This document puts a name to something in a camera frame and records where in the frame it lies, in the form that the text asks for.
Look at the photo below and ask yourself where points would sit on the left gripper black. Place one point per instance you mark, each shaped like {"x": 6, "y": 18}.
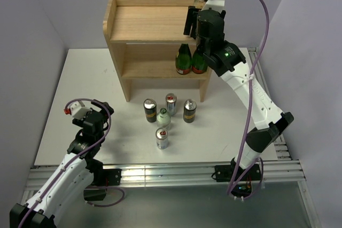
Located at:
{"x": 103, "y": 109}

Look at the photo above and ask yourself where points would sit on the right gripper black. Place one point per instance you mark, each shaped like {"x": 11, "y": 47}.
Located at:
{"x": 192, "y": 17}

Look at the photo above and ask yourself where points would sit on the black can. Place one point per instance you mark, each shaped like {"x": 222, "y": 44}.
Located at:
{"x": 150, "y": 109}
{"x": 189, "y": 110}

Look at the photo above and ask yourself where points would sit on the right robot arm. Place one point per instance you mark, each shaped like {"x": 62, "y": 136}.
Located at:
{"x": 228, "y": 62}

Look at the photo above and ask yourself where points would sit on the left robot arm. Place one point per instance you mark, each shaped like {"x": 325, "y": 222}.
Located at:
{"x": 77, "y": 170}

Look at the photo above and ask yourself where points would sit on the wooden two-tier shelf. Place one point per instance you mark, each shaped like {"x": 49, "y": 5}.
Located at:
{"x": 143, "y": 37}

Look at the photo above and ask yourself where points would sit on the green glass bottle left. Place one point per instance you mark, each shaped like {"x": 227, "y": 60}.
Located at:
{"x": 183, "y": 60}

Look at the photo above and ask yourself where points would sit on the green glass bottle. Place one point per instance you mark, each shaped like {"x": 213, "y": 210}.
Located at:
{"x": 198, "y": 64}
{"x": 183, "y": 60}

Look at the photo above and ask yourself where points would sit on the green glass bottle right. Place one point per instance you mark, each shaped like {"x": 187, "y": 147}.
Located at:
{"x": 198, "y": 64}

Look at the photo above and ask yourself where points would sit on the clear bottle left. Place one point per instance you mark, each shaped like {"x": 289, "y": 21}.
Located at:
{"x": 163, "y": 119}

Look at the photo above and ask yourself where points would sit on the silver can front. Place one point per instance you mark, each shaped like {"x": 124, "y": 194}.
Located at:
{"x": 162, "y": 138}

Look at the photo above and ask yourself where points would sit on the silver can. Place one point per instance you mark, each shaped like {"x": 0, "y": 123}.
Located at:
{"x": 162, "y": 138}
{"x": 171, "y": 100}

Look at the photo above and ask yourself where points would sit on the silver can rear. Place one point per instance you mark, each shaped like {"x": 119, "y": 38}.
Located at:
{"x": 171, "y": 100}

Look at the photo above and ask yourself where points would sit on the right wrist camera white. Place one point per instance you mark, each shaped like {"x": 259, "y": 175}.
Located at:
{"x": 215, "y": 5}

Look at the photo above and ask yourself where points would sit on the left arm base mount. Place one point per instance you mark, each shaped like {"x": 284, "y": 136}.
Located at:
{"x": 104, "y": 182}

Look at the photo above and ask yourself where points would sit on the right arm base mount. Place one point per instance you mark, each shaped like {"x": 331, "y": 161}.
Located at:
{"x": 244, "y": 188}

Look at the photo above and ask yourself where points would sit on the aluminium rail frame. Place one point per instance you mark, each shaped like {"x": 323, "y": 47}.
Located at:
{"x": 141, "y": 164}

